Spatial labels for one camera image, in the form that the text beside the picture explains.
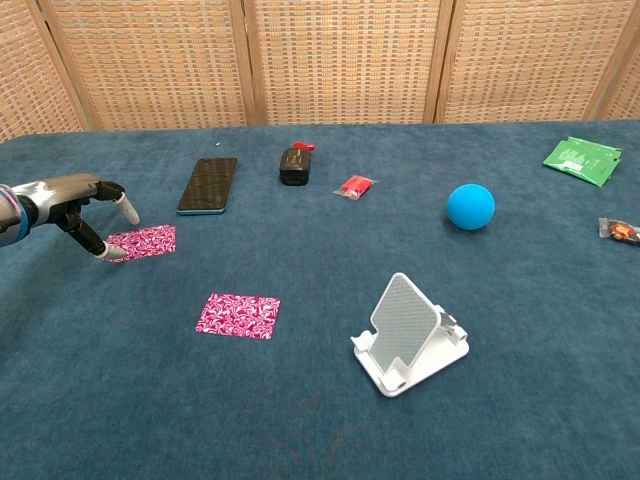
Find green printed packet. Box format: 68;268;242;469
542;137;624;189

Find blue ball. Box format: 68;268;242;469
446;183;497;232

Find pink patterned card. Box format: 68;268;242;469
194;293;282;342
105;224;178;264

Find black smartphone with blue case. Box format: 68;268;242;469
175;157;239;217

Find orange wrapped candy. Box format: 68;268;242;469
598;216;640;247

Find red item in clear packet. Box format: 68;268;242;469
333;174;379;201

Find white folding phone stand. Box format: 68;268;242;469
350;272;471;399

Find woven wooden folding screen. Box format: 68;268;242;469
0;0;640;144

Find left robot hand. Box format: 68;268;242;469
12;172;141;263

